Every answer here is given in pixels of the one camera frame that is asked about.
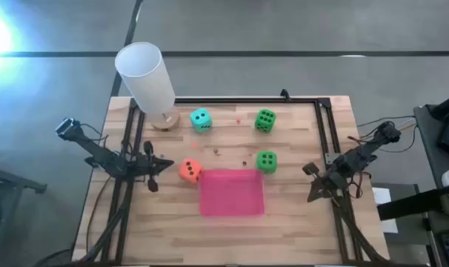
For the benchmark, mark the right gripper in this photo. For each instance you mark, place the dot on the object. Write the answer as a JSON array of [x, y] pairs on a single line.
[[328, 183]]

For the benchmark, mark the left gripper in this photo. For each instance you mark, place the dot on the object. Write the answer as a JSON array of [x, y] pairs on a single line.
[[148, 166]]

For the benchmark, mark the orange foam die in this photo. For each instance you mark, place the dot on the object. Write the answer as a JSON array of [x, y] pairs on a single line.
[[189, 170]]

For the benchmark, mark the cyan foam die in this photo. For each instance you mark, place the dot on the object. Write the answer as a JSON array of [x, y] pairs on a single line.
[[200, 118]]

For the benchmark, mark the green foam die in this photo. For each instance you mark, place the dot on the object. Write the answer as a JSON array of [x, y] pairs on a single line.
[[266, 162], [265, 120]]

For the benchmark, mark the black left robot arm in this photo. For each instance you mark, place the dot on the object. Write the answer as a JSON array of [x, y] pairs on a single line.
[[109, 163]]

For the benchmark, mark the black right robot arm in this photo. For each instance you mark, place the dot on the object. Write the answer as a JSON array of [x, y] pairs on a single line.
[[361, 152]]

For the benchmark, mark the white paper sheet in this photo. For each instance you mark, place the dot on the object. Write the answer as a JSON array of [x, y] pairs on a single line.
[[381, 194]]

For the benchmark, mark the pink plastic bin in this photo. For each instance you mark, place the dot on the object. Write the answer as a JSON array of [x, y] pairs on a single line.
[[232, 194]]

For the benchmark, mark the white shade table lamp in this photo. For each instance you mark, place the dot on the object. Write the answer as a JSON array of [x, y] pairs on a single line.
[[144, 78]]

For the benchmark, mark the black bar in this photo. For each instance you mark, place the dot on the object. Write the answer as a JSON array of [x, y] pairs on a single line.
[[409, 205]]

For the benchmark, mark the black clamp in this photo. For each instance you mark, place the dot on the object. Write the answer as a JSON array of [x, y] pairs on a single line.
[[285, 95]]

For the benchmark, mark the dark grey table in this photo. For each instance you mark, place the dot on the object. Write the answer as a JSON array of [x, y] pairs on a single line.
[[428, 148]]

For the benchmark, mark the dark metal stand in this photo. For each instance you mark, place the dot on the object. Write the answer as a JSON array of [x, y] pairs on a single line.
[[20, 182]]

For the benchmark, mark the black tube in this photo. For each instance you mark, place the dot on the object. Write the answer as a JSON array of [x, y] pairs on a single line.
[[446, 105]]

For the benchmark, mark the silver metal bracket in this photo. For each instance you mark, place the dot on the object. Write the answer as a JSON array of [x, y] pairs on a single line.
[[330, 158]]

